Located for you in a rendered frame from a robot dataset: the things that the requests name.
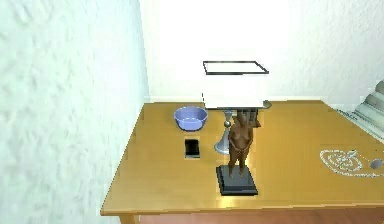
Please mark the black mobile phone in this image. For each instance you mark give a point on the black mobile phone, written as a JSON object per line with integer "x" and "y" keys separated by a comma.
{"x": 192, "y": 148}

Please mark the brown figure statue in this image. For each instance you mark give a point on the brown figure statue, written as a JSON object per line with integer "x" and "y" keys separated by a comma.
{"x": 239, "y": 150}

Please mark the small grey round object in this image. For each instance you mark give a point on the small grey round object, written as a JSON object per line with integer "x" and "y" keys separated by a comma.
{"x": 267, "y": 104}

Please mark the white shade table lamp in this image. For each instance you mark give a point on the white shade table lamp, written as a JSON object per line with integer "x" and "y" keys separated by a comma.
{"x": 233, "y": 86}

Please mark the grey striped cushion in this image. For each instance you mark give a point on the grey striped cushion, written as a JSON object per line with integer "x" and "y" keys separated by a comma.
{"x": 371, "y": 110}

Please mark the blue bowl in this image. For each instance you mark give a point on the blue bowl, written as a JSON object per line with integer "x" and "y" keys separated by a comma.
{"x": 190, "y": 119}

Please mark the light wooden table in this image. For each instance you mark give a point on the light wooden table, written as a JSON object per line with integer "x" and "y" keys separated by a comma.
{"x": 160, "y": 186}

